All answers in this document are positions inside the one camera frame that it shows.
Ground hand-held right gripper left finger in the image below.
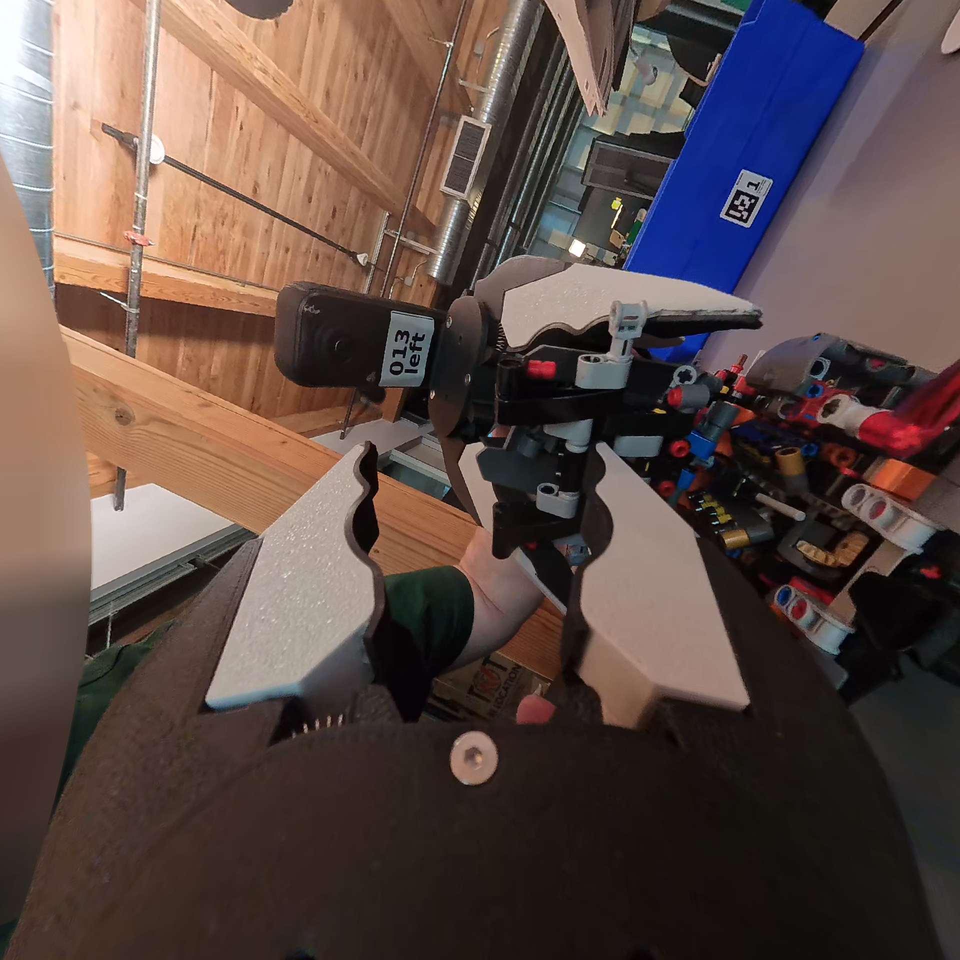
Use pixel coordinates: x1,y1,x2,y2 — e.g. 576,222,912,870
204,441,387,712

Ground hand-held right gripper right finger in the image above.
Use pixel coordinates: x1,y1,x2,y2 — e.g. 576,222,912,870
561,442,753,730

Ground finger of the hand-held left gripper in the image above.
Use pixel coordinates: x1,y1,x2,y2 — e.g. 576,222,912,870
499,262,764,351
456,442,579,612

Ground black lego sub-assembly red pins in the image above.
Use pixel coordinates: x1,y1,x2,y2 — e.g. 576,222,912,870
480,300,714,564

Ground large lego vehicle model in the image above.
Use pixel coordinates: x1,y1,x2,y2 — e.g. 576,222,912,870
652,330,960,702

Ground person's left forearm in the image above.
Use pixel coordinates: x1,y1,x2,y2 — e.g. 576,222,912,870
450,525,560,672

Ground open lego instruction booklet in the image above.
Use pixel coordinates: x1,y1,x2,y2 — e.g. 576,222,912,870
543,0,639,117

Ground person's green shirt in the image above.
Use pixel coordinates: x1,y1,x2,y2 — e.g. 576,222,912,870
60,566,475,796

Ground dark grey cabinet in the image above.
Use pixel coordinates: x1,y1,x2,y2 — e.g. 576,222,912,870
581,138,676,192

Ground blue plastic bin with tag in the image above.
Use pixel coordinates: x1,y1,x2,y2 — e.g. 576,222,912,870
622,0,865,357

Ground brown box black print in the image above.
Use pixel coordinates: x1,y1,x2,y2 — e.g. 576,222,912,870
435,651,560,725

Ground white ceiling air vent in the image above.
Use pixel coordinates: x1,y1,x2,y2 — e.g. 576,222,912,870
438,116,492,200

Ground large silver air duct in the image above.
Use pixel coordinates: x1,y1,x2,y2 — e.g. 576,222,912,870
0,0,55,256

